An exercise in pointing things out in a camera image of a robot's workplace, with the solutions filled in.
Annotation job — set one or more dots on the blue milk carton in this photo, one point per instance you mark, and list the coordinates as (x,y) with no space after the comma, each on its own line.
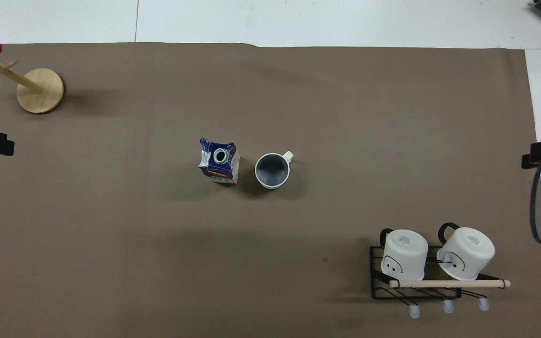
(219,162)

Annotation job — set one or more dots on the grey mug white rim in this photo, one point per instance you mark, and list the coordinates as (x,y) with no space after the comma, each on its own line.
(272,170)

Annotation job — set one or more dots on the wooden mug tree stand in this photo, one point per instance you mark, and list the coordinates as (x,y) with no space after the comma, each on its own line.
(40,90)

